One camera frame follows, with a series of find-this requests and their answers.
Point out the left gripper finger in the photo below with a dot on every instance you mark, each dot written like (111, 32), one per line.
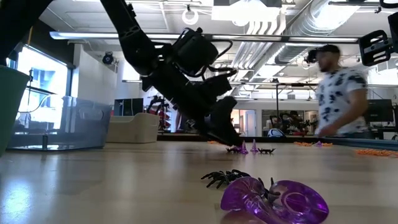
(225, 118)
(211, 132)

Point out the black plastic spider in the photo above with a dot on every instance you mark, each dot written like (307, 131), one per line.
(232, 150)
(269, 191)
(266, 151)
(224, 178)

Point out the purple plastic witch hat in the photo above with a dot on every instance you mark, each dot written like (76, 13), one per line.
(254, 148)
(318, 144)
(311, 202)
(239, 196)
(243, 150)

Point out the green plastic bin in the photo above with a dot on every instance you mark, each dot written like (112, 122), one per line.
(12, 109)

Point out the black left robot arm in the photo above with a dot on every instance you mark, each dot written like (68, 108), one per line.
(133, 40)

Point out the black cabinet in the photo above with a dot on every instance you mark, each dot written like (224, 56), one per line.
(127, 107)

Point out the beige plastic bin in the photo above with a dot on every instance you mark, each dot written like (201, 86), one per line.
(133, 130)

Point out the black computer monitor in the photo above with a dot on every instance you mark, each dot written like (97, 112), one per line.
(381, 110)

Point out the person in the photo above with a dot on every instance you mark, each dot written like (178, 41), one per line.
(339, 96)

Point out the round black ceiling speaker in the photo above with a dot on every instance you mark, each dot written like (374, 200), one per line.
(108, 58)

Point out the clear grey plastic bin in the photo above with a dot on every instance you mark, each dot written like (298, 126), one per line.
(87, 124)

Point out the orange toy pile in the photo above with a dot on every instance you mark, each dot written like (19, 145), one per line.
(378, 152)

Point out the LED light bar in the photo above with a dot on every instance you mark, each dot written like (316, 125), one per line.
(93, 35)

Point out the black aluminium rig frame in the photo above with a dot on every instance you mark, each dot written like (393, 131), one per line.
(180, 137)

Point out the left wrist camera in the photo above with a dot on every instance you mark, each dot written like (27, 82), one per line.
(194, 51)

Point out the round metal duct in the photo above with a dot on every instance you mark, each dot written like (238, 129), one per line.
(311, 18)

